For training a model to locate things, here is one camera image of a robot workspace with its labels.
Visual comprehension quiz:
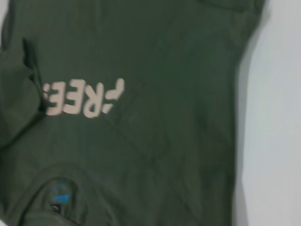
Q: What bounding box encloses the dark green FREE! t-shirt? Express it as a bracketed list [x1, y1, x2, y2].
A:
[0, 0, 275, 226]

